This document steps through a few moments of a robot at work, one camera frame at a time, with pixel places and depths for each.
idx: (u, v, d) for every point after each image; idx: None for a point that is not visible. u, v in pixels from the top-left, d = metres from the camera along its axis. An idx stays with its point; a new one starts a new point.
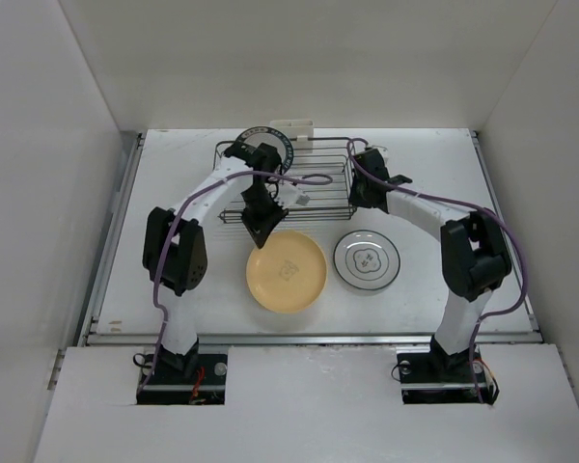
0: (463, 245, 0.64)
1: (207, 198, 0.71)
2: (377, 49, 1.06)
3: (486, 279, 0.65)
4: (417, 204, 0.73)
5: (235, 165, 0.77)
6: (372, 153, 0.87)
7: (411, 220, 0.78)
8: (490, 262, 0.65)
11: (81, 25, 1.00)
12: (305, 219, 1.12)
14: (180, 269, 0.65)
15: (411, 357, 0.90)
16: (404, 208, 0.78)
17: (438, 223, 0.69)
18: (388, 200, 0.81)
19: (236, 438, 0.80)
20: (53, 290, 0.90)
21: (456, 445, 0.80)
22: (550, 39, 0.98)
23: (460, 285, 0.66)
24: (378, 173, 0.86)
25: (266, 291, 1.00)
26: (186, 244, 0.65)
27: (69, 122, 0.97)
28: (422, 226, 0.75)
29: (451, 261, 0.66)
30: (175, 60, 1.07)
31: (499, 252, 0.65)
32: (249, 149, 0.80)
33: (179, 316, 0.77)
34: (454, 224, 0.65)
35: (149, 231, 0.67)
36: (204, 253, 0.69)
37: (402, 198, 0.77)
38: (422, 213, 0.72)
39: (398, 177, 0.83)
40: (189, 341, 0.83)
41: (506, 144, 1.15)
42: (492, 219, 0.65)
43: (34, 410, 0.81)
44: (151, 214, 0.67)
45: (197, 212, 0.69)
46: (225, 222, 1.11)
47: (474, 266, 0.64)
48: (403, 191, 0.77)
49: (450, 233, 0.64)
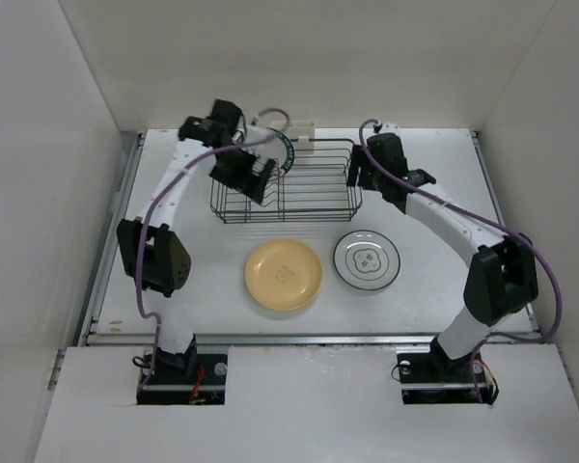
0: (495, 275, 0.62)
1: (174, 195, 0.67)
2: (377, 49, 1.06)
3: (513, 308, 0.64)
4: (444, 215, 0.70)
5: (193, 146, 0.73)
6: (390, 142, 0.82)
7: (430, 225, 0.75)
8: (518, 291, 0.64)
11: (80, 25, 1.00)
12: (304, 221, 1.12)
14: (163, 273, 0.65)
15: (411, 357, 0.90)
16: (426, 214, 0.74)
17: (468, 244, 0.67)
18: (408, 202, 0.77)
19: (236, 438, 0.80)
20: (53, 289, 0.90)
21: (456, 445, 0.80)
22: (550, 39, 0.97)
23: (485, 312, 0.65)
24: (396, 164, 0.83)
25: (265, 296, 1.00)
26: (161, 252, 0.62)
27: (69, 122, 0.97)
28: (444, 235, 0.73)
29: (479, 288, 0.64)
30: (174, 60, 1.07)
31: (528, 281, 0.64)
32: (204, 126, 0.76)
33: (172, 317, 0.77)
34: (486, 254, 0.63)
35: (121, 243, 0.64)
36: (181, 251, 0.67)
37: (427, 204, 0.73)
38: (449, 228, 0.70)
39: (420, 174, 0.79)
40: (187, 340, 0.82)
41: (506, 144, 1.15)
42: (527, 248, 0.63)
43: (34, 410, 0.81)
44: (119, 226, 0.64)
45: (165, 215, 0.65)
46: (226, 223, 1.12)
47: (503, 297, 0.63)
48: (426, 196, 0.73)
49: (482, 262, 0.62)
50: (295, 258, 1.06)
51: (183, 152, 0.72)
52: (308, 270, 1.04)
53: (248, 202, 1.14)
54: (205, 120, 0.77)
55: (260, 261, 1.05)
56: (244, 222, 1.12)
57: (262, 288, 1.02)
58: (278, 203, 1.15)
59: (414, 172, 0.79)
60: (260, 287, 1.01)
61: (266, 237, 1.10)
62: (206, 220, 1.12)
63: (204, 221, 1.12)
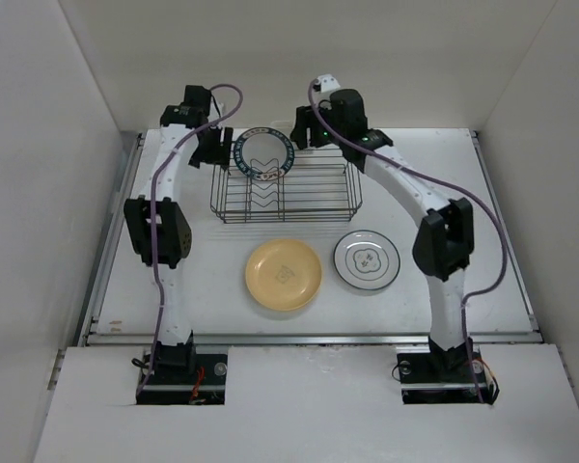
0: (440, 235, 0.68)
1: (169, 171, 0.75)
2: (377, 49, 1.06)
3: (454, 261, 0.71)
4: (399, 178, 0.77)
5: (177, 129, 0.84)
6: (351, 101, 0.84)
7: (387, 186, 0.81)
8: (457, 250, 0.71)
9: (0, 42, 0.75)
11: (80, 25, 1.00)
12: (305, 222, 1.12)
14: (172, 243, 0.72)
15: (411, 357, 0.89)
16: (383, 177, 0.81)
17: (417, 205, 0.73)
18: (367, 163, 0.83)
19: (236, 438, 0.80)
20: (53, 289, 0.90)
21: (456, 445, 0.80)
22: (550, 39, 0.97)
23: (429, 265, 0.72)
24: (358, 122, 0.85)
25: (265, 296, 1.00)
26: (169, 221, 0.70)
27: (69, 122, 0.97)
28: (398, 196, 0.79)
29: (424, 244, 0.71)
30: (174, 59, 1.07)
31: (466, 239, 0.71)
32: (182, 112, 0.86)
33: (175, 295, 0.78)
34: (433, 215, 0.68)
35: (129, 221, 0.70)
36: (183, 222, 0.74)
37: (383, 167, 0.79)
38: (402, 189, 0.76)
39: (379, 136, 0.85)
40: (186, 329, 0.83)
41: (506, 144, 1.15)
42: (469, 210, 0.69)
43: (34, 410, 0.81)
44: (125, 206, 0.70)
45: (165, 189, 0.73)
46: (226, 222, 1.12)
47: (445, 253, 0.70)
48: (383, 160, 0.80)
49: (429, 227, 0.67)
50: (295, 258, 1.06)
51: (170, 137, 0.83)
52: (308, 269, 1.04)
53: (248, 202, 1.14)
54: (181, 106, 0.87)
55: (259, 261, 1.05)
56: (244, 222, 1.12)
57: (262, 288, 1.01)
58: (278, 202, 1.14)
59: (372, 132, 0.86)
60: (260, 286, 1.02)
61: (266, 237, 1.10)
62: (206, 220, 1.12)
63: (204, 221, 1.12)
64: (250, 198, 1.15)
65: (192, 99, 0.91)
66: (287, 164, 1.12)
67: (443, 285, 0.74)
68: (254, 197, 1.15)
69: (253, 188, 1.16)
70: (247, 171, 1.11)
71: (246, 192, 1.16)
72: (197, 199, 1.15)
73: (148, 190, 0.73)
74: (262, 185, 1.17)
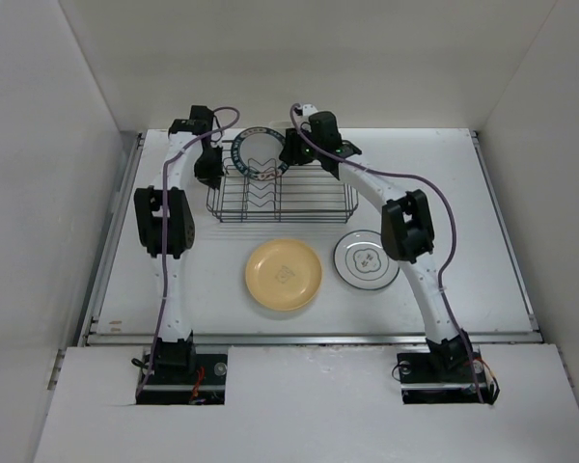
0: (398, 221, 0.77)
1: (177, 168, 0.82)
2: (377, 49, 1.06)
3: (416, 247, 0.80)
4: (365, 177, 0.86)
5: (183, 134, 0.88)
6: (326, 118, 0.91)
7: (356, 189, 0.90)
8: (418, 235, 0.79)
9: None
11: (81, 25, 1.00)
12: (302, 222, 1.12)
14: (179, 231, 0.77)
15: (411, 357, 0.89)
16: (352, 180, 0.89)
17: (381, 200, 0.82)
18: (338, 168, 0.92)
19: (236, 438, 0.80)
20: (53, 289, 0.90)
21: (455, 445, 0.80)
22: (551, 38, 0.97)
23: (396, 253, 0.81)
24: (332, 138, 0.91)
25: (262, 295, 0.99)
26: (177, 208, 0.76)
27: (69, 122, 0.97)
28: (366, 196, 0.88)
29: (388, 231, 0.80)
30: (175, 60, 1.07)
31: (426, 226, 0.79)
32: (189, 122, 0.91)
33: (177, 287, 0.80)
34: (391, 204, 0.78)
35: (137, 208, 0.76)
36: (188, 214, 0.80)
37: (352, 172, 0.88)
38: (369, 187, 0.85)
39: (349, 147, 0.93)
40: (188, 327, 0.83)
41: (506, 144, 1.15)
42: (423, 198, 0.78)
43: (34, 410, 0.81)
44: (136, 194, 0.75)
45: (174, 182, 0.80)
46: (222, 222, 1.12)
47: (406, 238, 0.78)
48: (352, 165, 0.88)
49: (388, 213, 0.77)
50: (296, 258, 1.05)
51: (178, 141, 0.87)
52: (309, 269, 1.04)
53: (245, 202, 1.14)
54: (188, 119, 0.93)
55: (259, 261, 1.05)
56: (240, 222, 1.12)
57: (261, 287, 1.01)
58: (274, 202, 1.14)
59: (344, 144, 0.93)
60: (259, 286, 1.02)
61: (266, 237, 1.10)
62: (206, 220, 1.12)
63: (204, 221, 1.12)
64: (247, 198, 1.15)
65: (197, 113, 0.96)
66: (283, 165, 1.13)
67: (413, 269, 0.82)
68: (251, 197, 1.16)
69: (251, 189, 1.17)
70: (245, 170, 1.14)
71: (244, 192, 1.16)
72: (197, 198, 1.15)
73: (158, 182, 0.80)
74: (261, 186, 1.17)
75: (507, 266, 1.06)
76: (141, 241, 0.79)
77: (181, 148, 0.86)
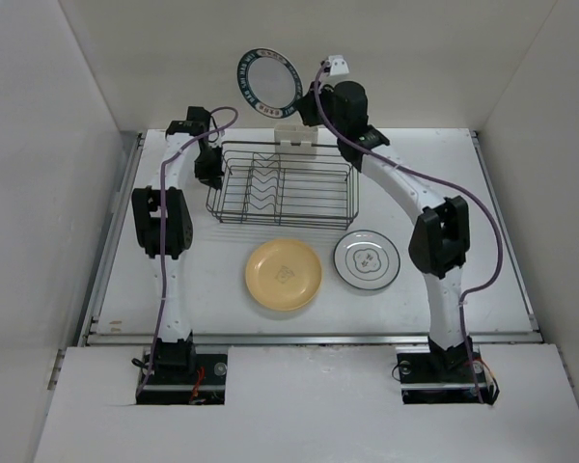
0: (435, 232, 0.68)
1: (175, 168, 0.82)
2: (377, 49, 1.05)
3: (449, 259, 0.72)
4: (396, 177, 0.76)
5: (180, 135, 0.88)
6: (358, 99, 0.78)
7: (383, 187, 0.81)
8: (454, 247, 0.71)
9: (0, 42, 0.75)
11: (81, 26, 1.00)
12: (303, 224, 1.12)
14: (179, 231, 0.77)
15: (411, 357, 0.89)
16: (379, 177, 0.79)
17: (414, 204, 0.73)
18: (363, 160, 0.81)
19: (235, 438, 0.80)
20: (54, 289, 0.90)
21: (455, 445, 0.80)
22: (551, 38, 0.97)
23: (425, 262, 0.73)
24: (359, 121, 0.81)
25: (263, 296, 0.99)
26: (176, 208, 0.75)
27: (69, 122, 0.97)
28: (394, 196, 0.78)
29: (420, 242, 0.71)
30: (174, 59, 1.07)
31: (462, 237, 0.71)
32: (186, 123, 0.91)
33: (176, 287, 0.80)
34: (429, 213, 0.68)
35: (136, 209, 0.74)
36: (187, 214, 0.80)
37: (379, 167, 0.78)
38: (399, 188, 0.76)
39: (376, 133, 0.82)
40: (187, 327, 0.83)
41: (506, 143, 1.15)
42: (465, 207, 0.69)
43: (34, 410, 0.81)
44: (134, 196, 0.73)
45: (171, 181, 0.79)
46: (222, 223, 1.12)
47: (440, 251, 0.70)
48: (380, 159, 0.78)
49: (426, 222, 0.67)
50: (297, 256, 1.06)
51: (176, 141, 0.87)
52: (309, 269, 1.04)
53: (245, 204, 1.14)
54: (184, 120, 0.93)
55: (260, 261, 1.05)
56: (240, 224, 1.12)
57: (261, 287, 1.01)
58: (275, 204, 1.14)
59: (370, 131, 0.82)
60: (259, 285, 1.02)
61: (266, 237, 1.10)
62: (206, 220, 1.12)
63: (204, 220, 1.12)
64: (248, 200, 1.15)
65: (193, 113, 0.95)
66: (289, 109, 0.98)
67: (439, 284, 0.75)
68: (251, 199, 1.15)
69: (252, 190, 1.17)
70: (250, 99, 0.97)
71: (245, 194, 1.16)
72: (197, 199, 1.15)
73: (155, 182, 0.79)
74: (261, 188, 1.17)
75: (507, 266, 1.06)
76: (139, 241, 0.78)
77: (179, 148, 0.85)
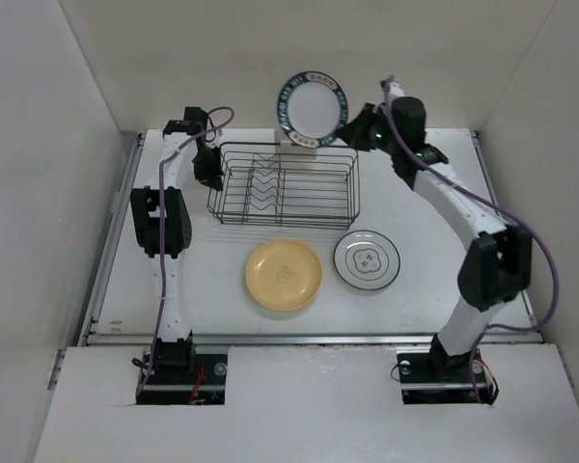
0: (490, 261, 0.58)
1: (173, 167, 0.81)
2: (377, 49, 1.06)
3: (501, 295, 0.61)
4: (452, 196, 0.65)
5: (178, 135, 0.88)
6: (417, 112, 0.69)
7: (435, 206, 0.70)
8: (510, 281, 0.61)
9: (0, 42, 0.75)
11: (81, 26, 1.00)
12: (304, 225, 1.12)
14: (179, 231, 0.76)
15: (411, 357, 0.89)
16: (432, 194, 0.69)
17: (467, 227, 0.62)
18: (417, 177, 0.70)
19: (235, 439, 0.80)
20: (54, 289, 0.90)
21: (455, 445, 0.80)
22: (550, 39, 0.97)
23: (473, 293, 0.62)
24: (416, 136, 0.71)
25: (263, 296, 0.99)
26: (175, 207, 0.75)
27: (69, 122, 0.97)
28: (447, 218, 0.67)
29: (470, 270, 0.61)
30: (174, 60, 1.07)
31: (523, 272, 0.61)
32: (183, 123, 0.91)
33: (176, 286, 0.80)
34: (486, 237, 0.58)
35: (134, 209, 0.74)
36: (186, 213, 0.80)
37: (434, 183, 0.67)
38: (453, 208, 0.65)
39: (435, 150, 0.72)
40: (187, 327, 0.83)
41: (506, 144, 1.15)
42: (528, 237, 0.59)
43: (34, 410, 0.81)
44: (132, 196, 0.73)
45: (169, 181, 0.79)
46: (223, 223, 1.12)
47: (493, 283, 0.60)
48: (436, 176, 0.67)
49: (480, 247, 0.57)
50: (296, 256, 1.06)
51: (173, 142, 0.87)
52: (309, 269, 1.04)
53: (246, 204, 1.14)
54: (182, 121, 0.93)
55: (259, 261, 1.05)
56: (241, 224, 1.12)
57: (261, 287, 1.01)
58: (276, 204, 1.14)
59: (428, 148, 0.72)
60: (259, 285, 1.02)
61: (266, 237, 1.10)
62: (206, 220, 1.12)
63: (204, 221, 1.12)
64: (249, 200, 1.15)
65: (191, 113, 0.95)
66: (326, 138, 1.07)
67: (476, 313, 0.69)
68: (251, 199, 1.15)
69: (252, 191, 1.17)
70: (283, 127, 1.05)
71: (246, 194, 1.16)
72: (197, 199, 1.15)
73: (153, 182, 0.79)
74: (262, 189, 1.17)
75: None
76: (138, 241, 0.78)
77: (178, 148, 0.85)
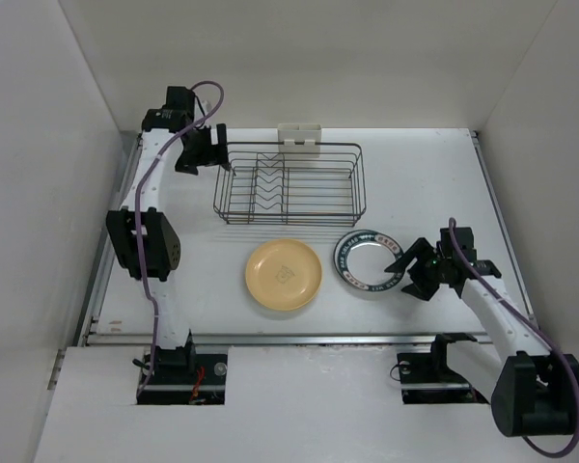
0: (528, 386, 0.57)
1: (152, 179, 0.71)
2: (377, 48, 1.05)
3: (537, 431, 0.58)
4: (495, 310, 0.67)
5: (159, 134, 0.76)
6: (463, 229, 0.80)
7: (480, 317, 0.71)
8: (549, 417, 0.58)
9: None
11: (80, 25, 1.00)
12: (308, 225, 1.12)
14: (161, 256, 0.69)
15: (411, 357, 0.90)
16: (478, 304, 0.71)
17: (508, 343, 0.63)
18: (465, 285, 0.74)
19: (234, 438, 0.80)
20: (54, 290, 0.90)
21: (455, 444, 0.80)
22: (550, 39, 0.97)
23: (503, 416, 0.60)
24: (465, 250, 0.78)
25: (262, 296, 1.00)
26: (155, 232, 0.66)
27: (69, 122, 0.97)
28: (487, 332, 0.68)
29: (506, 392, 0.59)
30: (174, 59, 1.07)
31: (566, 409, 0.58)
32: (164, 116, 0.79)
33: (170, 304, 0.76)
34: (527, 359, 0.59)
35: (112, 235, 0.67)
36: (172, 233, 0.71)
37: (482, 293, 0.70)
38: (494, 322, 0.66)
39: (487, 262, 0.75)
40: (184, 331, 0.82)
41: (506, 144, 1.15)
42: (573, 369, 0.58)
43: (34, 409, 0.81)
44: (108, 220, 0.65)
45: (150, 199, 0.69)
46: (229, 223, 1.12)
47: (530, 412, 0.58)
48: (485, 285, 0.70)
49: (516, 367, 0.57)
50: (298, 253, 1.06)
51: (152, 143, 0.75)
52: (310, 269, 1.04)
53: (252, 204, 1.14)
54: (164, 110, 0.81)
55: (260, 262, 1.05)
56: (247, 224, 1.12)
57: (262, 285, 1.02)
58: (281, 204, 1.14)
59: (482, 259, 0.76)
60: (259, 285, 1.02)
61: (267, 237, 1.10)
62: (206, 220, 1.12)
63: (204, 220, 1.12)
64: (254, 200, 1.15)
65: (174, 99, 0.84)
66: (376, 285, 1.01)
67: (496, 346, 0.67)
68: (258, 198, 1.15)
69: (257, 191, 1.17)
70: (344, 241, 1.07)
71: (251, 194, 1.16)
72: (197, 198, 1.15)
73: (131, 201, 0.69)
74: (266, 188, 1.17)
75: (506, 265, 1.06)
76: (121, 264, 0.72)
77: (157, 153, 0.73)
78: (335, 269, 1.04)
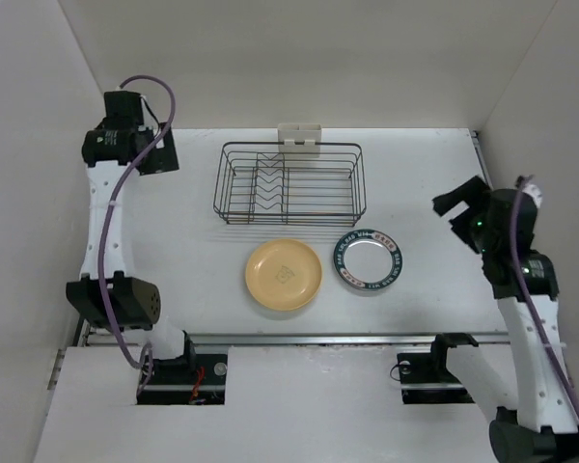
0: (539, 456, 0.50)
1: (114, 233, 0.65)
2: (377, 49, 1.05)
3: None
4: (535, 357, 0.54)
5: (105, 169, 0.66)
6: (533, 204, 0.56)
7: (511, 342, 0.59)
8: None
9: (0, 43, 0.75)
11: (80, 25, 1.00)
12: (308, 225, 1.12)
14: (137, 313, 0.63)
15: (411, 357, 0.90)
16: (514, 331, 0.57)
17: (535, 405, 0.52)
18: (507, 295, 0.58)
19: (234, 439, 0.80)
20: (53, 289, 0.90)
21: (454, 444, 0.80)
22: (551, 40, 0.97)
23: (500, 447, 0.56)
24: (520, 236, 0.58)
25: (262, 296, 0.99)
26: (125, 295, 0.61)
27: (68, 122, 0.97)
28: (515, 367, 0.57)
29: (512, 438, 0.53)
30: (173, 59, 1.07)
31: None
32: (107, 141, 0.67)
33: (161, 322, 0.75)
34: (547, 437, 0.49)
35: (80, 310, 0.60)
36: (143, 283, 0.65)
37: (524, 325, 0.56)
38: (528, 372, 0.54)
39: (545, 263, 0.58)
40: (179, 340, 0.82)
41: (507, 144, 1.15)
42: None
43: (34, 409, 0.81)
44: (70, 295, 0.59)
45: (114, 260, 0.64)
46: (229, 223, 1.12)
47: None
48: (533, 318, 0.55)
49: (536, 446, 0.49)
50: (297, 252, 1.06)
51: (100, 182, 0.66)
52: (310, 269, 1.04)
53: (252, 204, 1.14)
54: (106, 132, 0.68)
55: (259, 264, 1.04)
56: (247, 224, 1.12)
57: (261, 286, 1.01)
58: (281, 204, 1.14)
59: (537, 258, 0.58)
60: (259, 285, 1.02)
61: (267, 237, 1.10)
62: (206, 220, 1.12)
63: (204, 220, 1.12)
64: (254, 200, 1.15)
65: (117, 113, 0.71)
66: (373, 285, 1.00)
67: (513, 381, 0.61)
68: (258, 198, 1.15)
69: (257, 191, 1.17)
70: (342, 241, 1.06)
71: (251, 194, 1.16)
72: (197, 199, 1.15)
73: (92, 265, 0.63)
74: (266, 188, 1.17)
75: None
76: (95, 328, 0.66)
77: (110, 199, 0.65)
78: (336, 269, 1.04)
